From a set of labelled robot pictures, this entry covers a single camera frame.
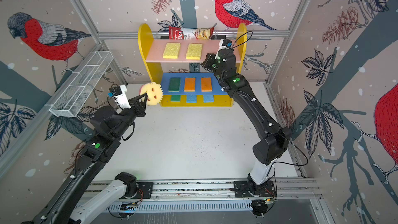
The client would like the white wire mesh basket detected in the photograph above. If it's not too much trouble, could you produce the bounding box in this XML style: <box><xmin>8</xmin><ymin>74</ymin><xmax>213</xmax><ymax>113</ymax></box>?
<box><xmin>49</xmin><ymin>51</ymin><xmax>114</xmax><ymax>117</ymax></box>

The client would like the orange sponge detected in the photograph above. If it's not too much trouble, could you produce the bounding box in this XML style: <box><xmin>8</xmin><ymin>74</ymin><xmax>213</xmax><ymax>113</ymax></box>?
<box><xmin>201</xmin><ymin>77</ymin><xmax>212</xmax><ymax>92</ymax></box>

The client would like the yellow shelf with coloured boards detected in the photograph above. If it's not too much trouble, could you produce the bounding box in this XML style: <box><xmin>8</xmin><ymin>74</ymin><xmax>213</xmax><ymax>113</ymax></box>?
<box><xmin>138</xmin><ymin>24</ymin><xmax>233</xmax><ymax>107</ymax></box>

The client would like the red cassava chips bag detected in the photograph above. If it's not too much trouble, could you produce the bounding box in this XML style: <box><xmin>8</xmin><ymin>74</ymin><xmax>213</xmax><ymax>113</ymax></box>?
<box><xmin>169</xmin><ymin>26</ymin><xmax>214</xmax><ymax>40</ymax></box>

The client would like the light green sponge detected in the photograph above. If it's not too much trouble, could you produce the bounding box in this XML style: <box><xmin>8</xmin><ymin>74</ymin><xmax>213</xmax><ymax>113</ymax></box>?
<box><xmin>171</xmin><ymin>95</ymin><xmax>181</xmax><ymax>103</ymax></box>

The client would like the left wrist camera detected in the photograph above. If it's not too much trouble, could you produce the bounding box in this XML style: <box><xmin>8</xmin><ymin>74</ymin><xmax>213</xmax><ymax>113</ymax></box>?
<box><xmin>108</xmin><ymin>85</ymin><xmax>131</xmax><ymax>110</ymax></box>

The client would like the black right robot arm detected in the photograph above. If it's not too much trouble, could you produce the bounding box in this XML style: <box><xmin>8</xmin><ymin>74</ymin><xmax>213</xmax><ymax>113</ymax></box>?
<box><xmin>202</xmin><ymin>48</ymin><xmax>292</xmax><ymax>197</ymax></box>

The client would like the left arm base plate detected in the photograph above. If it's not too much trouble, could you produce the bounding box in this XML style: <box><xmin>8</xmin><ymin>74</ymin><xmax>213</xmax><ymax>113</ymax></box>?
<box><xmin>122</xmin><ymin>181</ymin><xmax>153</xmax><ymax>200</ymax></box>

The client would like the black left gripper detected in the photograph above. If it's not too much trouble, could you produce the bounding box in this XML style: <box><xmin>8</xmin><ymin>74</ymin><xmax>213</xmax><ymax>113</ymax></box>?
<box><xmin>112</xmin><ymin>92</ymin><xmax>147</xmax><ymax>140</ymax></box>

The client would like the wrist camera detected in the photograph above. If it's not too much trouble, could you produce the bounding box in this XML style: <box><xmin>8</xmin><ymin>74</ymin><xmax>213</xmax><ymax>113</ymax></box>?
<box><xmin>217</xmin><ymin>39</ymin><xmax>233</xmax><ymax>56</ymax></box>
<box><xmin>108</xmin><ymin>85</ymin><xmax>131</xmax><ymax>110</ymax></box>

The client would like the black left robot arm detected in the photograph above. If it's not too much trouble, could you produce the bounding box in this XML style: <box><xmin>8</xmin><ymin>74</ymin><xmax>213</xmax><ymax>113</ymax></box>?
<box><xmin>30</xmin><ymin>93</ymin><xmax>148</xmax><ymax>224</ymax></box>

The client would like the blue sponge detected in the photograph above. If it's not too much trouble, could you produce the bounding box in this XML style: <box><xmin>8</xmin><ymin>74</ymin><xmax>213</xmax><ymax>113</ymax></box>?
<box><xmin>186</xmin><ymin>94</ymin><xmax>198</xmax><ymax>104</ymax></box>
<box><xmin>203</xmin><ymin>95</ymin><xmax>214</xmax><ymax>103</ymax></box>

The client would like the dark green sponge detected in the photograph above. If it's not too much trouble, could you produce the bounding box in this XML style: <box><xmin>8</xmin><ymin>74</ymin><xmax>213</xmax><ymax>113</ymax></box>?
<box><xmin>168</xmin><ymin>77</ymin><xmax>181</xmax><ymax>92</ymax></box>

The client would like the yellow smiley face sponge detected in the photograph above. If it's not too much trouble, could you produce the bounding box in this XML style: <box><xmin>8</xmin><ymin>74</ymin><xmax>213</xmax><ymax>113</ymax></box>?
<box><xmin>140</xmin><ymin>82</ymin><xmax>163</xmax><ymax>106</ymax></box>

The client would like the pale yellow sponge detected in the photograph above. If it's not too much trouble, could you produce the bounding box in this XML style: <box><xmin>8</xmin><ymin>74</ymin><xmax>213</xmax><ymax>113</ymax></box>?
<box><xmin>184</xmin><ymin>77</ymin><xmax>196</xmax><ymax>92</ymax></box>

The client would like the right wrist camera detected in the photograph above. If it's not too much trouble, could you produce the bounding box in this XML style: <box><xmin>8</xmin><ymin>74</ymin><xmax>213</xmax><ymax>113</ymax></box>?
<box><xmin>217</xmin><ymin>39</ymin><xmax>233</xmax><ymax>56</ymax></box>

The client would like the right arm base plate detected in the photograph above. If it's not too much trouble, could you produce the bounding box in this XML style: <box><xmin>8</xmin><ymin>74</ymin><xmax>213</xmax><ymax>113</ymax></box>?
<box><xmin>230</xmin><ymin>180</ymin><xmax>277</xmax><ymax>198</ymax></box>

